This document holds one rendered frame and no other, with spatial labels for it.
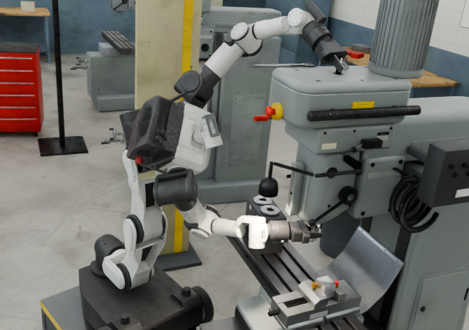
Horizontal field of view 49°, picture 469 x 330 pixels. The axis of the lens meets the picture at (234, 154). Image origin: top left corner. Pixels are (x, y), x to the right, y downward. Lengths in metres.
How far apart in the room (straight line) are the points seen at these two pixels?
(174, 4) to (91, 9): 7.36
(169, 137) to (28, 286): 2.20
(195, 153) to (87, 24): 8.85
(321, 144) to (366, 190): 0.31
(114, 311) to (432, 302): 1.48
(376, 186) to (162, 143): 0.82
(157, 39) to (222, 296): 1.80
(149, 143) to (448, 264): 1.36
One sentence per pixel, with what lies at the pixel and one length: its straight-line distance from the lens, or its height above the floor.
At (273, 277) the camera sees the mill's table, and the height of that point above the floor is 0.96.
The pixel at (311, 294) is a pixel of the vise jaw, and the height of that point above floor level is 1.06.
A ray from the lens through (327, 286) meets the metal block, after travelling 2.07.
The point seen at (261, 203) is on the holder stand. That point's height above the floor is 1.16.
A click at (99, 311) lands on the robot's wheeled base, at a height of 0.57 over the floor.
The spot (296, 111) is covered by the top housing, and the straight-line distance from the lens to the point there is 1.71.
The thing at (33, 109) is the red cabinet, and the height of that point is 0.35.
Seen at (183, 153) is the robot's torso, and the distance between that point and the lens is 1.95.
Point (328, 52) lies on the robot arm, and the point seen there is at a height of 1.96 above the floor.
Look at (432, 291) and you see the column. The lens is 2.42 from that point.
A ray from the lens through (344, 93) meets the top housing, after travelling 1.75.
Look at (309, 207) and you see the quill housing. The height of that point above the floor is 1.40.
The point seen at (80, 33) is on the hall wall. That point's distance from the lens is 10.73.
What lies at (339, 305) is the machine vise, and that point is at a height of 1.01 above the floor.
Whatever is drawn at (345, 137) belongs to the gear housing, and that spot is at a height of 1.69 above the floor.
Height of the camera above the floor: 2.29
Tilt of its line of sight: 22 degrees down
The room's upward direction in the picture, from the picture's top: 5 degrees clockwise
